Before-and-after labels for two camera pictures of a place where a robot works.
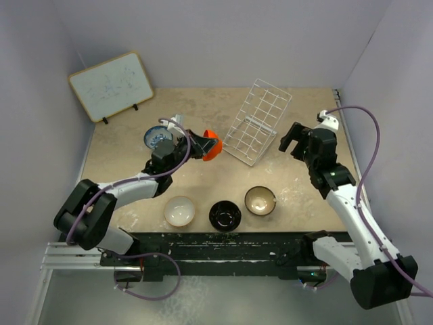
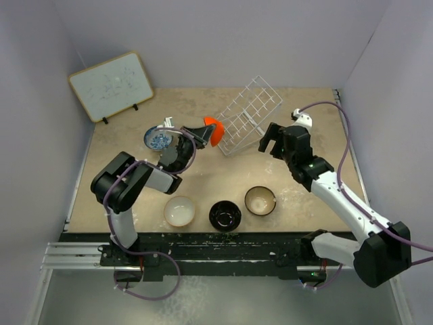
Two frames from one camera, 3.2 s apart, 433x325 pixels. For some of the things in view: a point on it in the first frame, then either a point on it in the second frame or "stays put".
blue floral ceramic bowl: x=155 y=134 stays put
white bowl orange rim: x=179 y=210 stays put
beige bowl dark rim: x=260 y=200 stays put
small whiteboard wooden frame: x=113 y=86 stays put
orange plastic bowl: x=216 y=149 -> x=218 y=131
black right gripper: x=294 y=133 -> x=272 y=135
